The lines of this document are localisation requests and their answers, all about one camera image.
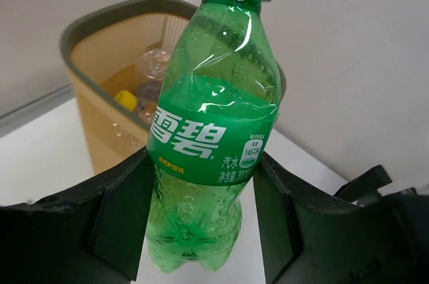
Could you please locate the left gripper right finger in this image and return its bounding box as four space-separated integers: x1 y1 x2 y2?
253 155 428 283

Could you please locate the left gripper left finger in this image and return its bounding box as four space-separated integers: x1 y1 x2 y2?
1 149 154 283

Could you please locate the clear bottle yellow cap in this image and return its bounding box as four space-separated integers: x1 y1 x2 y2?
114 90 157 125

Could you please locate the clear bottle blue label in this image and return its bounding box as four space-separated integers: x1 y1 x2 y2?
135 80 163 102

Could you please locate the clear bottle orange white label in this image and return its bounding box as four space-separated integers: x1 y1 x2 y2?
135 49 170 81

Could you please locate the green plastic bottle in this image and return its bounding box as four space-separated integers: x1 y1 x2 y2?
146 0 282 273

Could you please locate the orange mesh waste bin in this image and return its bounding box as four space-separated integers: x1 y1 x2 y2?
60 0 288 176

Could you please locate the aluminium frame rail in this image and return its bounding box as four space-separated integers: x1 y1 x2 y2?
0 84 74 137

